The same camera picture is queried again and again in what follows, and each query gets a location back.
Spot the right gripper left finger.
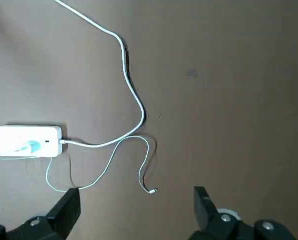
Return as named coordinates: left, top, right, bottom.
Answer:
left=0, top=187, right=81, bottom=240

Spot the light blue phone charger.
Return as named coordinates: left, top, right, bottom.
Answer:
left=21, top=139, right=41, bottom=155

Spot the thick white power cord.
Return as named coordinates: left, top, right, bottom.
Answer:
left=55, top=0, right=146, bottom=149

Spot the white power strip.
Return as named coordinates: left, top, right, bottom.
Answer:
left=0, top=124, right=63, bottom=159

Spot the thin white charging cable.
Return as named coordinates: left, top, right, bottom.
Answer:
left=0, top=135, right=159, bottom=195

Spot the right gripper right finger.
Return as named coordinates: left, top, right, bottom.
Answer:
left=190, top=186, right=297, bottom=240

